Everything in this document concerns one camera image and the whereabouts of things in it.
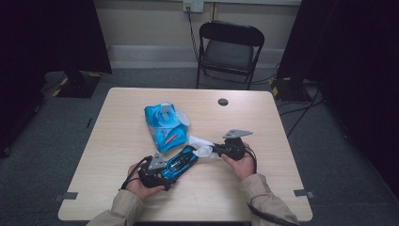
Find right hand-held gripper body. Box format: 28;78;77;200
219;128;254;162

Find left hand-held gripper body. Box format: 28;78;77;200
137;152;168;190

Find white wet wipe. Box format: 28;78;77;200
187;135;221;159

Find blue toy car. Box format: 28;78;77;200
159;144;200;183

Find blue wet wipes pack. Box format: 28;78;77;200
143;102;192;154

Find person's left hand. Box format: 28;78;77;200
124;162;166;202

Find person's right hand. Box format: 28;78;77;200
220;142;257;183

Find black stand base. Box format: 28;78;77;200
268;76;312;103
52;70;103;99

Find grey tape strip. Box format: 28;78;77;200
53;191;79;202
293;188;315;199

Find black folding chair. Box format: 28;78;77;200
195;20;265;90

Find black curtain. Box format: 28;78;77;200
277;0;399;202
0;0;113;158

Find left hand-held gripper black cable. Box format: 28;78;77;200
120;155;153;191

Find hand-held gripper black cable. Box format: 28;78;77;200
246;146;299;226
120;155;153;191

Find right hand-held gripper black cable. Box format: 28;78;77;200
246;146;299;226

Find black floor cables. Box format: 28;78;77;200
278;85;326;139

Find black cable from wall socket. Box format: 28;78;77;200
186;6;200;62

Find white wall socket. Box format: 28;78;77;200
183;0;205;14

